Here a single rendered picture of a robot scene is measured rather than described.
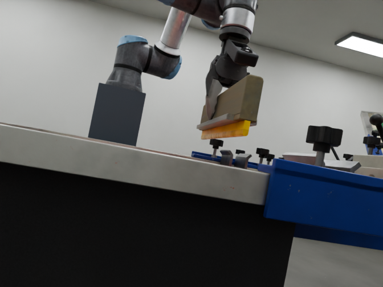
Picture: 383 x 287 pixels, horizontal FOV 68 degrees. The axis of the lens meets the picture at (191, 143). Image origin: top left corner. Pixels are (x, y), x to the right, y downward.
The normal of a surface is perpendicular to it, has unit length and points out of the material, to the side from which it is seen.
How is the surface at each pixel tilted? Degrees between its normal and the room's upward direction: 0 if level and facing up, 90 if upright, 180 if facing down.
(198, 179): 90
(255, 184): 90
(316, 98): 90
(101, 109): 90
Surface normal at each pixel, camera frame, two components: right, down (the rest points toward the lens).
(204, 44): 0.16, -0.01
